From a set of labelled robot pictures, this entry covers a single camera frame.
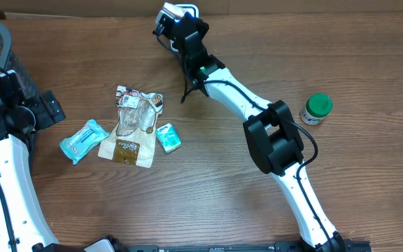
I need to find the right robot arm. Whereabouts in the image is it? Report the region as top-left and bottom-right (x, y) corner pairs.
(153, 3), (346, 251)

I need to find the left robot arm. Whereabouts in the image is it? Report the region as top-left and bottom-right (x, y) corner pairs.
(0, 67), (77, 251)

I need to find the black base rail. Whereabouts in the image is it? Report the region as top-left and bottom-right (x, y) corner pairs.
(124, 240), (314, 252)

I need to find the mint wet wipes pack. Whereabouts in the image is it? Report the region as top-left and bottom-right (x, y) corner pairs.
(59, 119), (109, 165)

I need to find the teal Kleenex tissue pack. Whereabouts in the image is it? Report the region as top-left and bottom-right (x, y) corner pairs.
(155, 123), (182, 154)

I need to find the brown paper bread bag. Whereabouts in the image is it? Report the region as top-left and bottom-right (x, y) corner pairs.
(98, 85), (164, 168)

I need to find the green lid jar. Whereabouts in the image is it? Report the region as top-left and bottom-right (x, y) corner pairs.
(299, 94), (333, 125)

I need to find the white barcode scanner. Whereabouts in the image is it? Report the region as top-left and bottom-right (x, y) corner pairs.
(176, 3), (199, 18)

